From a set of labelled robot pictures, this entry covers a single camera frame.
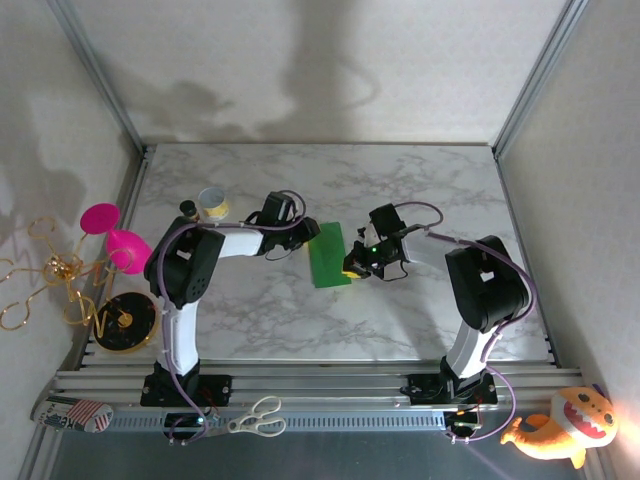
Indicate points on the black controller board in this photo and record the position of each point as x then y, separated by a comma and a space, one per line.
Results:
462, 421
182, 421

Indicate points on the flag print pouch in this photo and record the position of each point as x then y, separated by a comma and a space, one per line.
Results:
70, 415

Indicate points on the green paper sheet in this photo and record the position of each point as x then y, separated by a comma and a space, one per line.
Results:
327, 260

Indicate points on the orange shark plush toy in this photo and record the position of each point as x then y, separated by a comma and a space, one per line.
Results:
560, 440

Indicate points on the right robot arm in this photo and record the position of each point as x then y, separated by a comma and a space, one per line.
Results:
485, 285

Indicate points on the aluminium frame rail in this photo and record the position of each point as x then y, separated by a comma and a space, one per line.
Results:
320, 387

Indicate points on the pink plastic goblet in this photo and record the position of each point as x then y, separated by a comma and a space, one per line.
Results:
122, 245

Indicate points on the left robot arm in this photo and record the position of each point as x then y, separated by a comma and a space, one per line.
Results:
240, 245

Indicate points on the yellow label tin can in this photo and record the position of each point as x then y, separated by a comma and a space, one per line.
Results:
214, 205

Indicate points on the aluminium side rail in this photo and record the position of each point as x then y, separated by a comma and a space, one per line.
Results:
135, 200
525, 225

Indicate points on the black round gold-rimmed base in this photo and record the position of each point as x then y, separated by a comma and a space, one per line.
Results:
130, 335

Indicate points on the black cap spice bottle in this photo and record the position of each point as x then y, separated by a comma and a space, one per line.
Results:
189, 207

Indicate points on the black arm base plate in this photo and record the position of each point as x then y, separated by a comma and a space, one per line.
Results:
215, 390
425, 387

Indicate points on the aluminium frame post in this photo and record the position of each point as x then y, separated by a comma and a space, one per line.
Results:
537, 80
100, 80

